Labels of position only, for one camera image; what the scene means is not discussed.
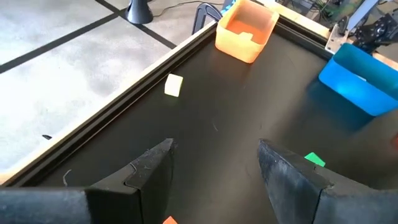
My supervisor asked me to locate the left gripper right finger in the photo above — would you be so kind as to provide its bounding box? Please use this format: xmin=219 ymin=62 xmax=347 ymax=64
xmin=257 ymin=138 xmax=398 ymax=224

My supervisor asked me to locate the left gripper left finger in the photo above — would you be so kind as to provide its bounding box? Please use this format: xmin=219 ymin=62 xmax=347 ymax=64
xmin=0 ymin=138 xmax=178 ymax=224

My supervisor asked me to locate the green wooden cube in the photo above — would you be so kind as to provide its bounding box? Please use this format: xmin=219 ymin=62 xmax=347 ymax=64
xmin=303 ymin=152 xmax=326 ymax=168

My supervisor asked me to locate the yellow wooden cube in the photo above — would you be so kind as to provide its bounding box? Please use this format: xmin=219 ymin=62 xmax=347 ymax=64
xmin=164 ymin=73 xmax=184 ymax=98

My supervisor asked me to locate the black table mat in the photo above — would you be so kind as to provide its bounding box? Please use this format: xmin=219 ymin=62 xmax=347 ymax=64
xmin=40 ymin=18 xmax=398 ymax=224

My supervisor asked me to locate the blue plastic bin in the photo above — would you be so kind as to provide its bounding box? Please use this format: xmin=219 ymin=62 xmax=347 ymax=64
xmin=318 ymin=42 xmax=398 ymax=118

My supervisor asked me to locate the orange plastic bin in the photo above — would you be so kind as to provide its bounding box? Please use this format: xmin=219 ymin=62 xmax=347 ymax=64
xmin=214 ymin=0 xmax=280 ymax=64

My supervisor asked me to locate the black pole stand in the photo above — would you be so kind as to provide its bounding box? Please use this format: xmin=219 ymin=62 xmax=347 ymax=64
xmin=124 ymin=0 xmax=154 ymax=25

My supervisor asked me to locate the black aluminium table frame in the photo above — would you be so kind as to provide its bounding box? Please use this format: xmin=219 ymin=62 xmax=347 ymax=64
xmin=0 ymin=14 xmax=335 ymax=187

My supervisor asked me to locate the black curved bracket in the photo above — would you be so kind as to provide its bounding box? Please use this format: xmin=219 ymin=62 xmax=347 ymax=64
xmin=192 ymin=2 xmax=223 ymax=35

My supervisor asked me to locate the white desk frame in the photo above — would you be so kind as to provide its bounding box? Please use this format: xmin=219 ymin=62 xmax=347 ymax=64
xmin=345 ymin=0 xmax=383 ymax=32

